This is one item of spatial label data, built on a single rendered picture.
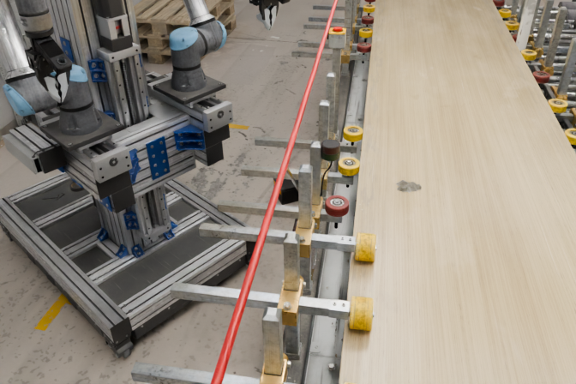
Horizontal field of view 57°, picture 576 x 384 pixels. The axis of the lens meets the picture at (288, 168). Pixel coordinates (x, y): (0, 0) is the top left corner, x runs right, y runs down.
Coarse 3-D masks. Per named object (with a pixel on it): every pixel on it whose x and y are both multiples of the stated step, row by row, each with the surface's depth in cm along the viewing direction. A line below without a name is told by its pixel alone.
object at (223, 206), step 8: (224, 208) 186; (232, 208) 185; (240, 208) 184; (248, 208) 184; (256, 208) 183; (264, 208) 183; (280, 208) 183; (288, 208) 183; (296, 208) 183; (280, 216) 183; (288, 216) 183; (296, 216) 182; (328, 216) 180
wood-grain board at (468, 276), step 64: (384, 0) 376; (448, 0) 374; (384, 64) 278; (448, 64) 277; (512, 64) 276; (384, 128) 221; (448, 128) 220; (512, 128) 220; (384, 192) 183; (448, 192) 183; (512, 192) 182; (384, 256) 156; (448, 256) 156; (512, 256) 156; (384, 320) 137; (448, 320) 136; (512, 320) 136
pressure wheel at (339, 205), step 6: (330, 198) 180; (336, 198) 180; (342, 198) 180; (330, 204) 177; (336, 204) 177; (342, 204) 177; (348, 204) 177; (330, 210) 176; (336, 210) 175; (342, 210) 175; (348, 210) 178; (336, 216) 176; (336, 228) 183
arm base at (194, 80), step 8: (200, 64) 221; (176, 72) 219; (184, 72) 218; (192, 72) 219; (200, 72) 221; (176, 80) 220; (184, 80) 219; (192, 80) 219; (200, 80) 221; (176, 88) 221; (184, 88) 220; (192, 88) 220; (200, 88) 222
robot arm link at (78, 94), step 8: (72, 64) 188; (72, 72) 182; (80, 72) 184; (72, 80) 182; (80, 80) 184; (72, 88) 183; (80, 88) 185; (88, 88) 189; (72, 96) 185; (80, 96) 186; (88, 96) 190; (64, 104) 186; (72, 104) 186; (80, 104) 187
